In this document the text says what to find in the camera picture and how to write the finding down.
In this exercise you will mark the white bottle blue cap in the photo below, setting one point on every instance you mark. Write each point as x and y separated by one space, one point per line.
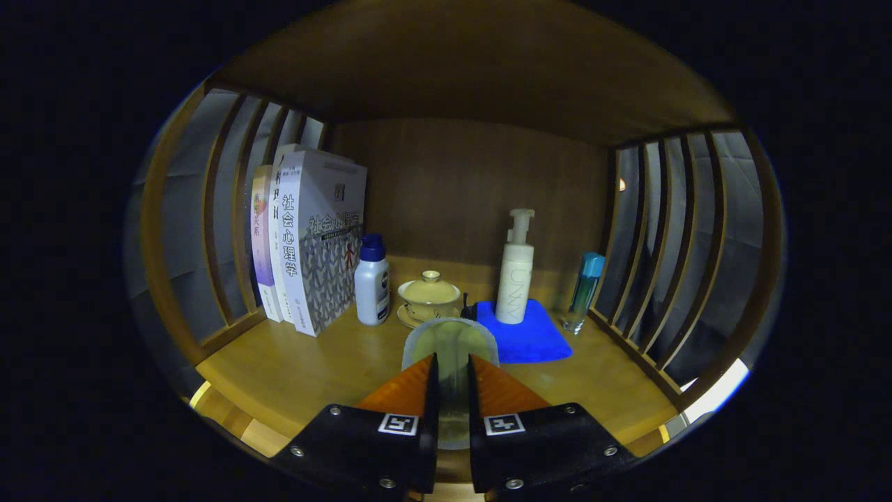
372 289

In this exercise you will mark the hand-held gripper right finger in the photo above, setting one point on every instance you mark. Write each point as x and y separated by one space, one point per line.
543 446

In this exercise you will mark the white patterned book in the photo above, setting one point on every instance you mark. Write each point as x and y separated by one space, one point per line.
320 258

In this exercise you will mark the yellow lidded teacup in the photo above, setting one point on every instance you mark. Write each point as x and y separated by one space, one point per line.
428 293

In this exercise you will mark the white grey storage unit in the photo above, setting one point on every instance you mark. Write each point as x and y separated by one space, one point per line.
718 390

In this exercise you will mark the blue cloth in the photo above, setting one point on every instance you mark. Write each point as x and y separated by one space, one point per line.
529 338

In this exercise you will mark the wooden cabinet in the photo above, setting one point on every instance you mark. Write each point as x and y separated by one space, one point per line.
453 174

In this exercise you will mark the white pump bottle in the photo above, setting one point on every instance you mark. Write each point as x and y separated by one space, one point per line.
514 279

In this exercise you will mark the teal transparent bottle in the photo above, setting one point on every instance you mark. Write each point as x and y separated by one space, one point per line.
584 293

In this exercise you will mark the wooden countertop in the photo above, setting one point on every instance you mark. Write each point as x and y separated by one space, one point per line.
313 369

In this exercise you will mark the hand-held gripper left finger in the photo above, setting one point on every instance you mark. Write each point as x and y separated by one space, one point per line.
362 446

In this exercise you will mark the purple book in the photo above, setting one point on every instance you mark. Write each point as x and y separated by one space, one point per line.
261 237

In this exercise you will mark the green grey scrub brush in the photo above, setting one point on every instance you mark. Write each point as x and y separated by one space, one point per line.
453 348

